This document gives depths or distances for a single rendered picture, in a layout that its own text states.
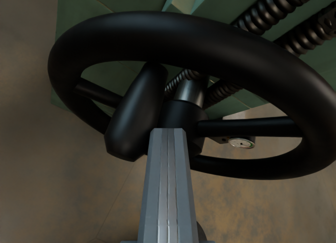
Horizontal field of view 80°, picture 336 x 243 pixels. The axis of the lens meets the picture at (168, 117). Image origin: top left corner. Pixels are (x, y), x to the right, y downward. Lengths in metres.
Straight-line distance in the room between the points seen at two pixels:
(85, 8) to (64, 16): 0.06
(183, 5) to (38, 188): 0.90
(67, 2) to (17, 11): 0.80
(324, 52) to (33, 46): 1.08
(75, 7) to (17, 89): 0.68
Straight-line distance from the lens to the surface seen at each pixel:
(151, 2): 0.34
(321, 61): 0.25
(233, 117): 0.60
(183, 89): 0.24
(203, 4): 0.20
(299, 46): 0.21
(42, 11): 1.24
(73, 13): 0.45
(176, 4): 0.21
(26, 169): 1.00
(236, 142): 0.54
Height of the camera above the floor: 1.00
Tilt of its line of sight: 57 degrees down
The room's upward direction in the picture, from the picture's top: 67 degrees clockwise
